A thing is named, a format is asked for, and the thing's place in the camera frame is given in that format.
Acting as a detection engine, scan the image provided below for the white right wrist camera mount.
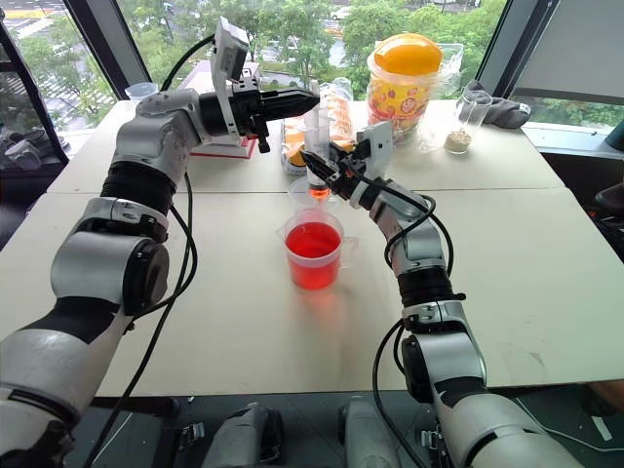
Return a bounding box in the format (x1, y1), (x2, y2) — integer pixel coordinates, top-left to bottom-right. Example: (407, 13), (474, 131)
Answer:
(355, 120), (395, 180)

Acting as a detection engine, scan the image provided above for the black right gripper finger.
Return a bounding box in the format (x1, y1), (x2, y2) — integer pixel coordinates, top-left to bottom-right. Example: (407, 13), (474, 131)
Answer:
(330, 141), (357, 168)
(299, 149), (338, 183)

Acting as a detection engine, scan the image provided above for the snack jar with orange lid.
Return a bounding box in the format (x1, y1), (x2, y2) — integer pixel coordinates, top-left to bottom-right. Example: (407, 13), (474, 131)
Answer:
(366, 32), (446, 148)

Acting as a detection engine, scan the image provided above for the measuring cup full of red liquid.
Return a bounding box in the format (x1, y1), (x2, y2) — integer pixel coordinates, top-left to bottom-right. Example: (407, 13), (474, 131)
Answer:
(274, 208), (361, 293)

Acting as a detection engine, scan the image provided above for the dark rounded robot leg shape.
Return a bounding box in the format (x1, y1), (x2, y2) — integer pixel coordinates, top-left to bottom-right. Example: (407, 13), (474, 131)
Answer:
(201, 401), (286, 468)
(337, 395), (407, 468)

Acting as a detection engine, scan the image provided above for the orange snack packet bag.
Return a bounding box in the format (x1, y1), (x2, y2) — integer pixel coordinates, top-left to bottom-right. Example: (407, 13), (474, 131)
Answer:
(279, 81), (356, 177)

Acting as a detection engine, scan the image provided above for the nearly empty clear measuring cup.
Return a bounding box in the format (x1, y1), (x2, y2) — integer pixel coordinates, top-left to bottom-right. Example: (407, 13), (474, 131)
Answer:
(287, 176), (343, 216)

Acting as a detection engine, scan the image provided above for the glass cup with grains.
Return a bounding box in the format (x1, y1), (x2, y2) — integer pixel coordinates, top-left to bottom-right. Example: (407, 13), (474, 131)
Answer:
(442, 89), (494, 157)

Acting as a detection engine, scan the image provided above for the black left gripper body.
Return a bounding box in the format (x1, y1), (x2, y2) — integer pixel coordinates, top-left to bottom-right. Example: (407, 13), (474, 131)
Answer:
(226, 76), (272, 155)

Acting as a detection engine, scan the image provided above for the teal object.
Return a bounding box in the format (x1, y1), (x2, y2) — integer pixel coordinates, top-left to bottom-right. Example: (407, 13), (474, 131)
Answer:
(603, 118), (624, 161)

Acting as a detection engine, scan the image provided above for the red and white box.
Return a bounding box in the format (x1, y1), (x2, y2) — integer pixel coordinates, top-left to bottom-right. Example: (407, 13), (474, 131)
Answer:
(175, 59), (260, 160)

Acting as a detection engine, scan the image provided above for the clear plastic bag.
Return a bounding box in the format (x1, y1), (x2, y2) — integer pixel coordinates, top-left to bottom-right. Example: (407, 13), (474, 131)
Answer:
(427, 42), (465, 101)

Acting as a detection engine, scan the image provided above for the clear graduated cylinder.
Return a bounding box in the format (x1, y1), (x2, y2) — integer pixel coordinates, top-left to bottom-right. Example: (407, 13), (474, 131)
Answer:
(302, 81), (334, 202)

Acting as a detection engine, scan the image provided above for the grey sock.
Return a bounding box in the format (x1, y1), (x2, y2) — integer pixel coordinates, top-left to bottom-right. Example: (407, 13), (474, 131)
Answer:
(461, 79), (532, 131)

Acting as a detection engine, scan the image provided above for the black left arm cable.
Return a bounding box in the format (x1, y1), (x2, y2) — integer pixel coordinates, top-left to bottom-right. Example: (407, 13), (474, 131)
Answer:
(81, 34), (218, 468)

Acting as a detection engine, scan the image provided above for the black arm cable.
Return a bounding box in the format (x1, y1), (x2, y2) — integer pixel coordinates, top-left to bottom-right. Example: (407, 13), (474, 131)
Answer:
(360, 175), (455, 468)
(81, 34), (218, 468)

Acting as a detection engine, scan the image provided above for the black seat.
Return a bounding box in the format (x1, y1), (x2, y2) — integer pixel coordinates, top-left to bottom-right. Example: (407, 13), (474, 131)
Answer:
(593, 183), (624, 221)

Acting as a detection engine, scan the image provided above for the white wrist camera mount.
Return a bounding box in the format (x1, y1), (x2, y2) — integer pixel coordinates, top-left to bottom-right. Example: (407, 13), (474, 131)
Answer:
(211, 16), (253, 147)
(355, 120), (395, 180)

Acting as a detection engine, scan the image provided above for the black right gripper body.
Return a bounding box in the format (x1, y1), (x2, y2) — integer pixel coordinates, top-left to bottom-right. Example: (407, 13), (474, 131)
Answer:
(325, 154), (373, 202)

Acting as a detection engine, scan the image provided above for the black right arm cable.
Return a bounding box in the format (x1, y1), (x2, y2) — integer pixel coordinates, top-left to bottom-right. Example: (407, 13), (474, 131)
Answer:
(360, 175), (455, 468)

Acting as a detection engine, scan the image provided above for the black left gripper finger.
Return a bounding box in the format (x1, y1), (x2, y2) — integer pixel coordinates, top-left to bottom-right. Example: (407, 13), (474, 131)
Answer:
(261, 88), (322, 108)
(262, 102), (319, 122)

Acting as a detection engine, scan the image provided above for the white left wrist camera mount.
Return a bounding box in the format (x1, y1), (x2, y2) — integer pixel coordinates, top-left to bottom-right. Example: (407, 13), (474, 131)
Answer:
(211, 16), (253, 147)

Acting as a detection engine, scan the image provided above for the small clear plastic cup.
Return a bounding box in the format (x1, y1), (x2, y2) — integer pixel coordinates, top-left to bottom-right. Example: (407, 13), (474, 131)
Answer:
(124, 82), (159, 104)

